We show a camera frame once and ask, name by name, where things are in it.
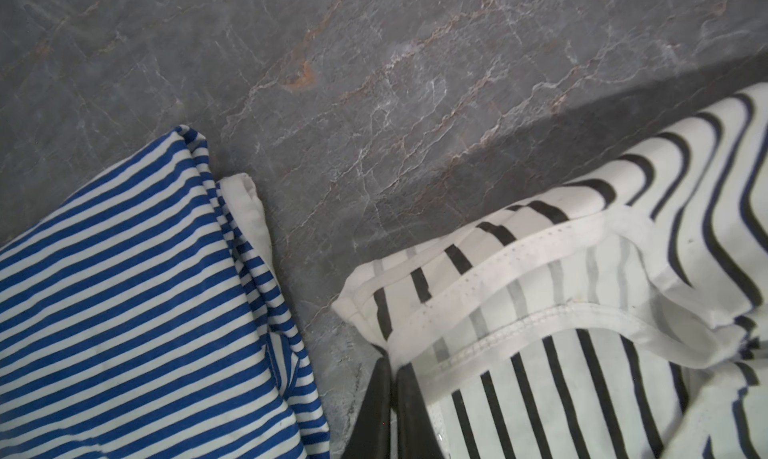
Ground black white striped tank top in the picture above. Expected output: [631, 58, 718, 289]
[333, 83, 767, 458]

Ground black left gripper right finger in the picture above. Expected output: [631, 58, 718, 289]
[395, 365, 443, 459]

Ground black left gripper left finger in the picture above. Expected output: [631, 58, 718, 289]
[342, 357, 391, 459]

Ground blue white striped tank top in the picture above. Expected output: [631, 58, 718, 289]
[1, 126, 330, 458]

